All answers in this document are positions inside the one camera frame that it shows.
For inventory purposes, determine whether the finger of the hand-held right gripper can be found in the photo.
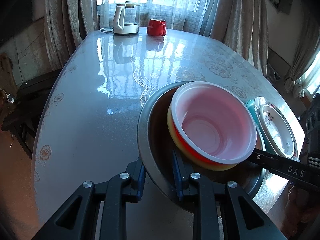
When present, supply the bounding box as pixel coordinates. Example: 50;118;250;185
247;149;320;189

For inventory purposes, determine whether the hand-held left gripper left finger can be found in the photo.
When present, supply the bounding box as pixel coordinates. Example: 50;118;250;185
32;152;147;240

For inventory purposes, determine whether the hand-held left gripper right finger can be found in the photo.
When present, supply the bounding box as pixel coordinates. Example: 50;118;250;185
172;149;288;240

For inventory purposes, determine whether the small white floral plate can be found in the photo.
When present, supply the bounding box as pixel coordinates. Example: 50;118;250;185
259;104;296;158

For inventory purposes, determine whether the stainless steel bowl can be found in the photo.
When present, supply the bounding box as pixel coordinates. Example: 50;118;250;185
137;81;267;212

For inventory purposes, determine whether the yellow bowl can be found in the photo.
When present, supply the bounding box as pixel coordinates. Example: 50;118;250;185
167;100;240;172

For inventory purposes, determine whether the large white patterned plate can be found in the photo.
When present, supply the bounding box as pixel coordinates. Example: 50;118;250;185
253;96;299;159

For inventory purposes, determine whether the red plastic bowl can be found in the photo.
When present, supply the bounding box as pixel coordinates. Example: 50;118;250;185
170;81;257;165

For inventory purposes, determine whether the teal plastic plate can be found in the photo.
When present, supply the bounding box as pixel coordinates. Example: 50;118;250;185
245;99;279;155

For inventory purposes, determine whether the person's right hand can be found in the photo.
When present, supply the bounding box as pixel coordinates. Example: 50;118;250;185
284;181;320;238

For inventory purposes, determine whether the side window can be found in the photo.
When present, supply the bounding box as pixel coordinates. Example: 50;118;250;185
301;57;320;97

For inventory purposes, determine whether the tied beige side curtain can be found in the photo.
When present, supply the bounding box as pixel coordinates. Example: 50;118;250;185
284;12;313;98

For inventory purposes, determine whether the black bench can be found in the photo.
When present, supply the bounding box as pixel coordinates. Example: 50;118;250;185
1;69;63;159

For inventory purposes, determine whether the red mug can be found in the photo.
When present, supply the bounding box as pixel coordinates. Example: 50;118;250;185
146;18;167;36

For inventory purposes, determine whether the white glass electric kettle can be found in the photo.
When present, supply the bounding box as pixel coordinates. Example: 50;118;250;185
112;1;140;35

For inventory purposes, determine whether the sheer white curtain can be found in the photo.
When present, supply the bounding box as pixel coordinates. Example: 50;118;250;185
96;0;225;39

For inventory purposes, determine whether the black wall panel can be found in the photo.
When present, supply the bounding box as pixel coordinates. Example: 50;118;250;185
0;0;38;47

